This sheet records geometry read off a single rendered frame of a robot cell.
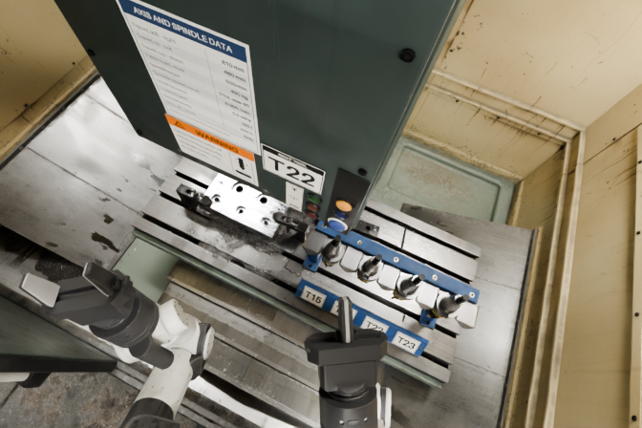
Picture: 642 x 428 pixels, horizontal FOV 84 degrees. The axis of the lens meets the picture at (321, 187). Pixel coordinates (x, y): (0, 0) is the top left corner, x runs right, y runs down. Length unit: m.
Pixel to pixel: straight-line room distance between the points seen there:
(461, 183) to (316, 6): 1.75
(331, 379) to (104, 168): 1.45
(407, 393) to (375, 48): 1.31
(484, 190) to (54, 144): 2.00
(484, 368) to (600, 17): 1.19
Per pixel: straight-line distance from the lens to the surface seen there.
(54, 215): 1.78
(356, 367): 0.58
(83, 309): 0.64
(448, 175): 2.00
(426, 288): 1.03
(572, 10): 1.47
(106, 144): 1.85
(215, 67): 0.44
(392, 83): 0.33
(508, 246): 1.67
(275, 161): 0.53
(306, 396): 1.44
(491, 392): 1.49
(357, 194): 0.50
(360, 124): 0.38
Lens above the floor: 2.16
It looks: 62 degrees down
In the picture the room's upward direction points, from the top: 11 degrees clockwise
